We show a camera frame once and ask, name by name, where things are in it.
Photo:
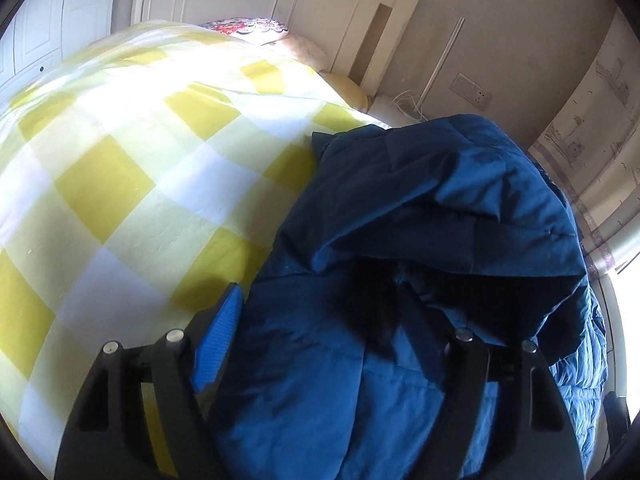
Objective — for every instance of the white wall conduit strip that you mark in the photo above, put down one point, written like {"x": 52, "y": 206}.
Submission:
{"x": 443, "y": 57}

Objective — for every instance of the striped patterned curtain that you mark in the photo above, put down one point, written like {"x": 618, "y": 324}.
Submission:
{"x": 591, "y": 150}

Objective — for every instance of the blue puffer jacket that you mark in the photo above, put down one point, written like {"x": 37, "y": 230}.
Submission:
{"x": 334, "y": 369}

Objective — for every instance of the yellow white checked bedsheet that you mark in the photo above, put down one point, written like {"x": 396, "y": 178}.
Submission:
{"x": 138, "y": 179}

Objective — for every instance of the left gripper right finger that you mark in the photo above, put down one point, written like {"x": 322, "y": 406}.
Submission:
{"x": 468, "y": 362}

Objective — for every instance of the yellow pillow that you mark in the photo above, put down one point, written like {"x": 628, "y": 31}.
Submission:
{"x": 348, "y": 90}

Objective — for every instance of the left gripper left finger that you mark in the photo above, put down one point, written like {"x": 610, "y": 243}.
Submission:
{"x": 211, "y": 333}

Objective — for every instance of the white nightstand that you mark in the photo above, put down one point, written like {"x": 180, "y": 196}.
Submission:
{"x": 399, "y": 111}

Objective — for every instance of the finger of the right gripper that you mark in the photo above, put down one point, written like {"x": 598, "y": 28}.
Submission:
{"x": 617, "y": 419}

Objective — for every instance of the beige wall socket panel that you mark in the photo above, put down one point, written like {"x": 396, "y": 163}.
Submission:
{"x": 471, "y": 92}

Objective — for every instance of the white wardrobe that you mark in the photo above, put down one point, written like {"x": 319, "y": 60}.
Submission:
{"x": 43, "y": 33}

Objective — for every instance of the floral red pillow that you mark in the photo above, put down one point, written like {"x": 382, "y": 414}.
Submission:
{"x": 253, "y": 30}

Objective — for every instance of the white wooden headboard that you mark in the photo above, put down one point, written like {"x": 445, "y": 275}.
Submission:
{"x": 360, "y": 37}

